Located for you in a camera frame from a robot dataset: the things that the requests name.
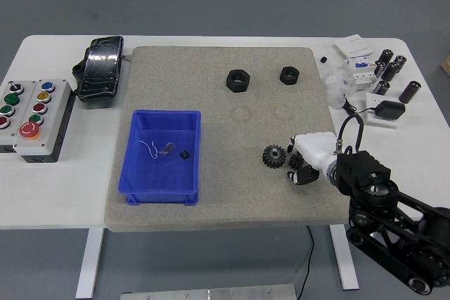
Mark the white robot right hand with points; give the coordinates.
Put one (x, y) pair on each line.
(316, 145)

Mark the small black gear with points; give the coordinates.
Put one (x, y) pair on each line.
(294, 163)

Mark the large black gear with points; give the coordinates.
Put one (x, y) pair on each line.
(270, 161)

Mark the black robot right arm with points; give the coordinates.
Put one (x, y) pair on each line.
(365, 177)

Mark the small black hex nut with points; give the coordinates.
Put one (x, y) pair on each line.
(285, 80)

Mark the large black hex nut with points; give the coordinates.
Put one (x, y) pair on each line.
(232, 85)

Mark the flat white box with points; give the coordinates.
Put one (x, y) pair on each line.
(353, 46)

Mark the brown cardboard box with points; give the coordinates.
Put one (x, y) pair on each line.
(445, 64)

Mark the grey box with emergency stop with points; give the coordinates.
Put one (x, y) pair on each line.
(49, 131)

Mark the crumpled clear plastic bag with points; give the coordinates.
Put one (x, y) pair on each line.
(334, 87)

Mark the white flat plate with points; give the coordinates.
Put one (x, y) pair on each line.
(381, 121)

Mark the black power adapter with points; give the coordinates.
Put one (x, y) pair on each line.
(390, 109)

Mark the white circuit breaker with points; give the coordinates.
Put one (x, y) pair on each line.
(362, 77)

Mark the dark brown cylindrical capacitor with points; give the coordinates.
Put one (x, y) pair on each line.
(400, 62)
(390, 71)
(384, 57)
(382, 88)
(379, 68)
(409, 91)

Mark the grey-brown foam mat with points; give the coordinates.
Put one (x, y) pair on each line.
(225, 138)

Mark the white table leg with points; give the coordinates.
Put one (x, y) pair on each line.
(89, 261)
(344, 258)

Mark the small black plastic piece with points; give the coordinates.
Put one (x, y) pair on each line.
(184, 155)

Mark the small clear plastic piece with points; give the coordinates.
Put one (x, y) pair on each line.
(167, 149)

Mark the blue plastic bin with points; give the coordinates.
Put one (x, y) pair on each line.
(158, 177)

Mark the silver metal plate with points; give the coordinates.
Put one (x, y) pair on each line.
(209, 293)

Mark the black film-wrapped device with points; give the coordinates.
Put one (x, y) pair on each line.
(100, 68)

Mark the grey box with knob switch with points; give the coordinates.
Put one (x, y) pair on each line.
(15, 121)

